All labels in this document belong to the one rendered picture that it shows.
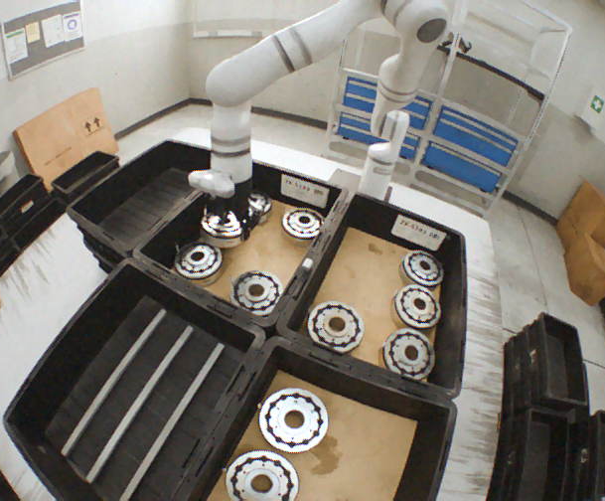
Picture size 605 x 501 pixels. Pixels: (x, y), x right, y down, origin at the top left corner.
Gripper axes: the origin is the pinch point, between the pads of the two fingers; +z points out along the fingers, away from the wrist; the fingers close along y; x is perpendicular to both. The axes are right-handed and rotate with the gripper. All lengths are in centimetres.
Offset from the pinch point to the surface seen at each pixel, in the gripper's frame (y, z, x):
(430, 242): -41.5, -1.1, -19.1
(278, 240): -7.8, 4.1, -6.0
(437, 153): -59, 34, -198
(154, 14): 290, -72, -215
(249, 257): -4.8, 4.4, 1.9
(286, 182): -2.9, -3.3, -18.6
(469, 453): -70, 18, 21
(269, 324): -18.5, -4.9, 18.7
